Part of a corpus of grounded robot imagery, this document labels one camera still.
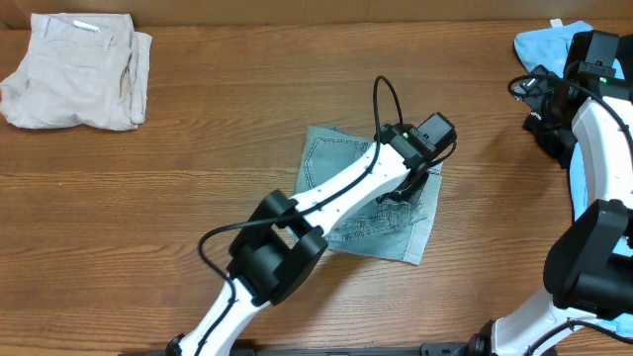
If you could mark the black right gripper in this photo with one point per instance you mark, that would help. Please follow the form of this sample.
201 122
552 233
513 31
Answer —
547 136

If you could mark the black garment with print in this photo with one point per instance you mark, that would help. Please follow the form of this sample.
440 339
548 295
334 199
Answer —
558 143

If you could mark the folded beige trousers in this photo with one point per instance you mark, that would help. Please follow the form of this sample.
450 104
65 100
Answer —
80 69

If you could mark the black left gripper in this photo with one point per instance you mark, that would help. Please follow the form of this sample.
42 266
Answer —
401 193

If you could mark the light blue denim shorts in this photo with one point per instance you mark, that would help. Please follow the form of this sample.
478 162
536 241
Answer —
387 230

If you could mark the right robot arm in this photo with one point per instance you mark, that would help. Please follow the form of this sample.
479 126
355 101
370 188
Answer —
584 281

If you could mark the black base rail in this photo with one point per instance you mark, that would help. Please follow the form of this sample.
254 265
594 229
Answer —
427 349

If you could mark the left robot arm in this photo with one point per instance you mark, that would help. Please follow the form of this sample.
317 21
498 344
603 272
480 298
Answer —
279 246

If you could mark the light blue t-shirt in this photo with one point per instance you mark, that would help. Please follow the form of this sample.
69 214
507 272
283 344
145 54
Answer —
549 48

